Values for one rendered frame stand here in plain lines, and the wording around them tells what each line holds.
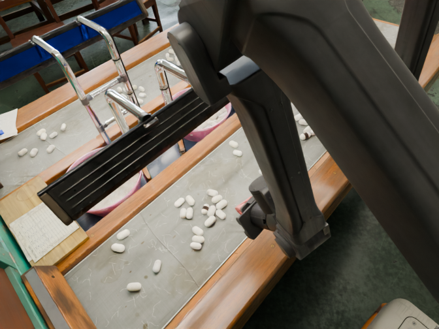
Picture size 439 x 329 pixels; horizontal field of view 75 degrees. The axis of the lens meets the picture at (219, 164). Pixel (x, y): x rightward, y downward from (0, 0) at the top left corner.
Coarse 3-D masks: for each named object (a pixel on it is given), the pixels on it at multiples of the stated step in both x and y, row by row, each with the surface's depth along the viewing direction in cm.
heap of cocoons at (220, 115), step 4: (224, 108) 114; (220, 112) 113; (224, 112) 114; (212, 116) 111; (216, 116) 112; (220, 116) 111; (224, 116) 111; (208, 120) 110; (212, 120) 112; (216, 120) 110; (220, 120) 110; (204, 124) 109; (208, 124) 110; (212, 124) 109; (196, 128) 110; (200, 128) 108; (204, 128) 108
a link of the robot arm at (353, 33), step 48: (192, 0) 19; (240, 0) 15; (288, 0) 15; (336, 0) 15; (240, 48) 19; (288, 48) 15; (336, 48) 15; (384, 48) 15; (288, 96) 19; (336, 96) 15; (384, 96) 14; (336, 144) 17; (384, 144) 14; (432, 144) 14; (384, 192) 16; (432, 192) 14; (432, 240) 15; (432, 288) 18
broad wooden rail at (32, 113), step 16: (144, 48) 144; (160, 48) 144; (112, 64) 137; (128, 64) 136; (80, 80) 131; (96, 80) 130; (48, 96) 125; (64, 96) 124; (32, 112) 119; (48, 112) 120; (16, 128) 114
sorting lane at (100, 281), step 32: (384, 32) 139; (224, 160) 98; (192, 192) 91; (224, 192) 90; (128, 224) 85; (160, 224) 85; (192, 224) 84; (224, 224) 83; (96, 256) 80; (128, 256) 79; (160, 256) 78; (192, 256) 78; (224, 256) 77; (96, 288) 75; (160, 288) 73; (192, 288) 72; (96, 320) 70; (128, 320) 69; (160, 320) 69
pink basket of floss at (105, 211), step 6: (96, 150) 102; (84, 156) 101; (90, 156) 102; (78, 162) 100; (72, 168) 98; (138, 180) 92; (138, 186) 96; (132, 192) 90; (126, 198) 90; (114, 204) 87; (90, 210) 86; (96, 210) 86; (102, 210) 86; (108, 210) 89
